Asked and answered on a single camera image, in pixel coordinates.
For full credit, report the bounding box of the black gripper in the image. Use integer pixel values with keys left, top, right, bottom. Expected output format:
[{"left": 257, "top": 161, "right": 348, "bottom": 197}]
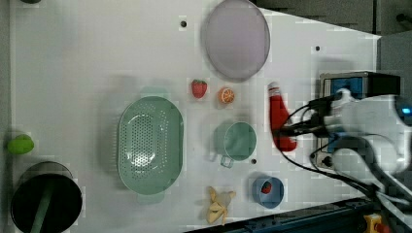
[{"left": 271, "top": 93, "right": 342, "bottom": 137}]

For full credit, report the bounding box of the red felt ketchup bottle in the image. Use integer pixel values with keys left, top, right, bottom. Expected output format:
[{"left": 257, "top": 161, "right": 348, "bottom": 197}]
[{"left": 267, "top": 82, "right": 297, "bottom": 152}]

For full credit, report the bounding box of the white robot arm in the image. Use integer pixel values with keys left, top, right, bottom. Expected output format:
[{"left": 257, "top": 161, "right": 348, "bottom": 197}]
[{"left": 269, "top": 88, "right": 411, "bottom": 233}]

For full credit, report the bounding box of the green oval strainer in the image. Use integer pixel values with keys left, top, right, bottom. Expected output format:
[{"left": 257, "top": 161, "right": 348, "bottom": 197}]
[{"left": 117, "top": 86, "right": 184, "bottom": 204}]

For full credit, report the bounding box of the black and steel toaster oven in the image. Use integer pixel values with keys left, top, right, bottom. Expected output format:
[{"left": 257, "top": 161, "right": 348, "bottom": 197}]
[{"left": 325, "top": 88, "right": 411, "bottom": 176}]

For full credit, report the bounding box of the green mug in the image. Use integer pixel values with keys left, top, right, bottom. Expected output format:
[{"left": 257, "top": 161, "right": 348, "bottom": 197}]
[{"left": 214, "top": 120, "right": 258, "bottom": 169}]

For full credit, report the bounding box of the small red strawberry toy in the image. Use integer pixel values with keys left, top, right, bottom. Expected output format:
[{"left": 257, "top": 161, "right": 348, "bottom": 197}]
[{"left": 260, "top": 182, "right": 272, "bottom": 194}]

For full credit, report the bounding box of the blue bowl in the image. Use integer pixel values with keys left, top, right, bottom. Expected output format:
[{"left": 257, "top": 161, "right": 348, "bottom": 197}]
[{"left": 252, "top": 176, "right": 285, "bottom": 209}]

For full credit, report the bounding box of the orange slice toy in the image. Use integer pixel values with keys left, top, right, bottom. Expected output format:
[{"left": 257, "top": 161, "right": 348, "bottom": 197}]
[{"left": 218, "top": 87, "right": 235, "bottom": 104}]

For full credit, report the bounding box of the lilac round plate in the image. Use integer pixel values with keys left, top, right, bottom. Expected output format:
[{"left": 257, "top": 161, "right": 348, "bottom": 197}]
[{"left": 203, "top": 0, "right": 270, "bottom": 82}]

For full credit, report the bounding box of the large red strawberry toy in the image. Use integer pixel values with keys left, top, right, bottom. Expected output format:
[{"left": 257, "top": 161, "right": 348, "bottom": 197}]
[{"left": 190, "top": 80, "right": 208, "bottom": 99}]

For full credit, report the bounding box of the green lime toy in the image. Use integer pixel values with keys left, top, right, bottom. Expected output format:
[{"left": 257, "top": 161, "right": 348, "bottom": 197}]
[{"left": 7, "top": 134, "right": 34, "bottom": 154}]

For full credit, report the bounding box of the black cylindrical pot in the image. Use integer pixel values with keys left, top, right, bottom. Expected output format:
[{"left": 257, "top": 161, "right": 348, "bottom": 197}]
[{"left": 10, "top": 161, "right": 83, "bottom": 233}]

